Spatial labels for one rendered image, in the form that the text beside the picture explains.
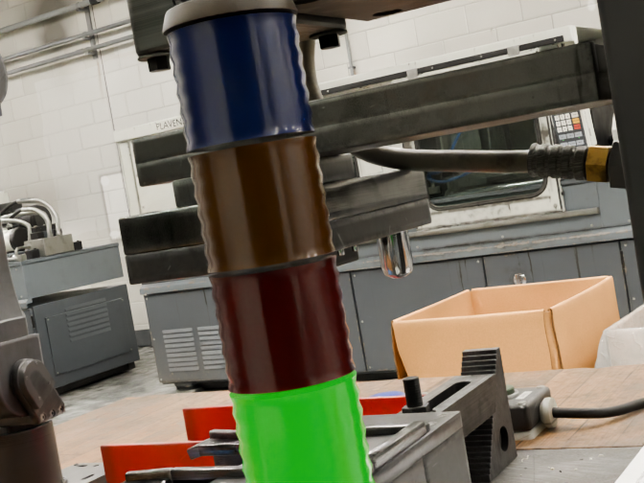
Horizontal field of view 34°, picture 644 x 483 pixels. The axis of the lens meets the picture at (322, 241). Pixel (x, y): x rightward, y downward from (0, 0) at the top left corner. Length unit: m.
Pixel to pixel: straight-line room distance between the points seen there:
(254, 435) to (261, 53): 0.11
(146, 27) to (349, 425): 0.33
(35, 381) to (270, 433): 0.65
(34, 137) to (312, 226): 9.84
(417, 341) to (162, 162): 2.45
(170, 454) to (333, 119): 0.40
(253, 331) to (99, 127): 9.26
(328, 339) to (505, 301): 3.18
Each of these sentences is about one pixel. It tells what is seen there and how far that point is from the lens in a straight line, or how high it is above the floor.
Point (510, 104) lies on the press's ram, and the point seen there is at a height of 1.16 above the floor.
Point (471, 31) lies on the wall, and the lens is 7.57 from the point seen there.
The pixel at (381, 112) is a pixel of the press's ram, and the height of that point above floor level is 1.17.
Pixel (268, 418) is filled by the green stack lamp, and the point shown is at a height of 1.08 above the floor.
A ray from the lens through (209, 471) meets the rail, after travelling 0.63.
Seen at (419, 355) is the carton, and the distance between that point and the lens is 3.02.
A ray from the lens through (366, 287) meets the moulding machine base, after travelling 5.78.
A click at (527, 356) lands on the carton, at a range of 2.88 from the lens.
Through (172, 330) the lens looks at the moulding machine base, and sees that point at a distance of 6.63.
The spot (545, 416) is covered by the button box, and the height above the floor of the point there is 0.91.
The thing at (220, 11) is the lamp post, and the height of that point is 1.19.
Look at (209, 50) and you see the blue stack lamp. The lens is 0.30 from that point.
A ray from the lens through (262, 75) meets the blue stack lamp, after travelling 0.29.
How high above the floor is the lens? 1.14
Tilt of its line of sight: 3 degrees down
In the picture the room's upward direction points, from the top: 10 degrees counter-clockwise
